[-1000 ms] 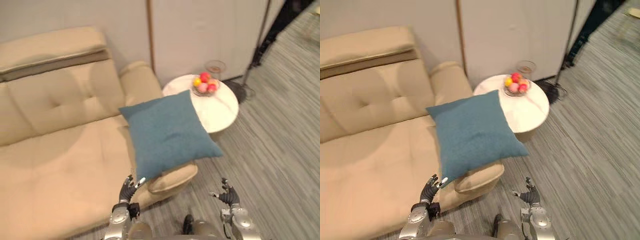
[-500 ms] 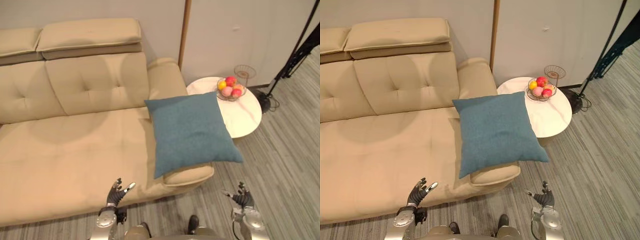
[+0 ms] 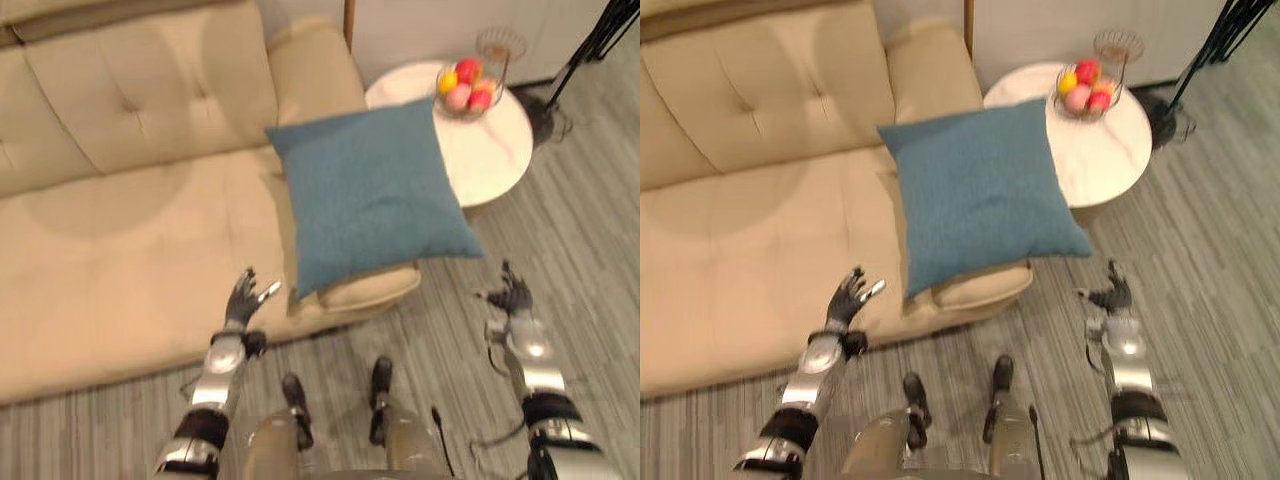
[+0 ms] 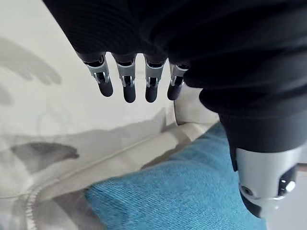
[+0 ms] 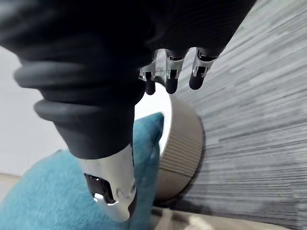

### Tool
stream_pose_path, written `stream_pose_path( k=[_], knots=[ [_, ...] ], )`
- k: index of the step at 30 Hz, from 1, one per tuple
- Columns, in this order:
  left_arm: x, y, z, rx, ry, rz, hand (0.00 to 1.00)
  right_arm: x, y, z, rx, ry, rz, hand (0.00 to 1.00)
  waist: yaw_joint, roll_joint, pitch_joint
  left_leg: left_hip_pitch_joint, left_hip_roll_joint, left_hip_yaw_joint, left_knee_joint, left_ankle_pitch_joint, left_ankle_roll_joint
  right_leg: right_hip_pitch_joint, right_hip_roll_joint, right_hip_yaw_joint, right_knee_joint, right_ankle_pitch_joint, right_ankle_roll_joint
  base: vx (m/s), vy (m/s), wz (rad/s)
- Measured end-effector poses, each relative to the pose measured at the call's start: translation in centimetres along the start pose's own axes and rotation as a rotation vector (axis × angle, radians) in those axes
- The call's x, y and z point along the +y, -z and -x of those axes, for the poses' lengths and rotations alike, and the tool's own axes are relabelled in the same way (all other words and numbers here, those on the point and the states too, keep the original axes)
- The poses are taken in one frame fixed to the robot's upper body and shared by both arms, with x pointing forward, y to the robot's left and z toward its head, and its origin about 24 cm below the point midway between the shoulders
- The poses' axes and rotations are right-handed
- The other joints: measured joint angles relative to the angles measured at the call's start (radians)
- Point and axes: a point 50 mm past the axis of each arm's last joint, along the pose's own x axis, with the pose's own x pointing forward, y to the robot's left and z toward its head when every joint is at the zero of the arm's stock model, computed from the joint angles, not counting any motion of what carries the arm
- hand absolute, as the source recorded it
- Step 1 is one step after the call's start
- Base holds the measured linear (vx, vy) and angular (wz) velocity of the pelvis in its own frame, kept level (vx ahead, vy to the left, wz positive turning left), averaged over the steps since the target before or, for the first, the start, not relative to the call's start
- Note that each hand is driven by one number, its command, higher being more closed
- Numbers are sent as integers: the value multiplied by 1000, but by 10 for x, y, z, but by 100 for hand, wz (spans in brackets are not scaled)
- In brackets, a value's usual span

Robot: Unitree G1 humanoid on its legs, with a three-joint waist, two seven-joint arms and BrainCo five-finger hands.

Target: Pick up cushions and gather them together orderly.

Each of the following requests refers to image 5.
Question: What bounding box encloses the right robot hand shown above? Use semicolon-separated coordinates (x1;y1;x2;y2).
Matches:
0;0;258;222

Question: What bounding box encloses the teal cushion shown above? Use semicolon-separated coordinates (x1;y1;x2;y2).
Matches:
0;112;165;230

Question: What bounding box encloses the round beige ribbed side table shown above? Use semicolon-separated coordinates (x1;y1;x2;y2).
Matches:
133;82;206;205

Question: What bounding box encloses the beige sofa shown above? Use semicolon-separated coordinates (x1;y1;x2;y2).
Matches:
150;206;243;230

